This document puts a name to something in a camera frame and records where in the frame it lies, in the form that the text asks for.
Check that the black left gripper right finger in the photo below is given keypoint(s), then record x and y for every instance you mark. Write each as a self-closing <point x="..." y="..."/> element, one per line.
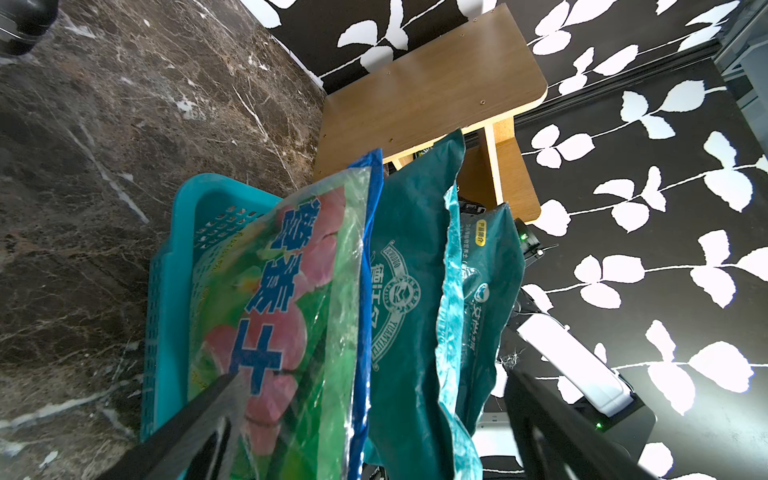
<point x="556" y="440"/>

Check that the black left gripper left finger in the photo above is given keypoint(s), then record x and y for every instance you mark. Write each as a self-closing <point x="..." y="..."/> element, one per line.
<point x="199" y="442"/>

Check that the green pink soil bag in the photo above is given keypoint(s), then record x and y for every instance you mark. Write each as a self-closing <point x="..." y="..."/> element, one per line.
<point x="285" y="302"/>

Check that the dark green fertilizer bag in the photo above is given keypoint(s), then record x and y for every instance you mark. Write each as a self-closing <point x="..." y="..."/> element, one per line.
<point x="492" y="271"/>

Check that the teal orange fertilizer bag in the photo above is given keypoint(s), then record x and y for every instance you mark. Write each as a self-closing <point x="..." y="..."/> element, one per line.
<point x="418" y="322"/>

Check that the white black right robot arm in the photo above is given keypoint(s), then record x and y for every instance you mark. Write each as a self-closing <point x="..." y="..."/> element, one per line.
<point x="594" y="381"/>

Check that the wooden two-tier shelf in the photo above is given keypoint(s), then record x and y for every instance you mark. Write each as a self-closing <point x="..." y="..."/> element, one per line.
<point x="476" y="78"/>

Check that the teal plastic basket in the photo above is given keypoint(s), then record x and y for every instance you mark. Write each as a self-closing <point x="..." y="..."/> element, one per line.
<point x="207" y="209"/>

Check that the black ribbed aluminium case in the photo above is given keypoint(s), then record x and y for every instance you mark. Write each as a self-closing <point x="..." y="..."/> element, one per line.
<point x="24" y="23"/>

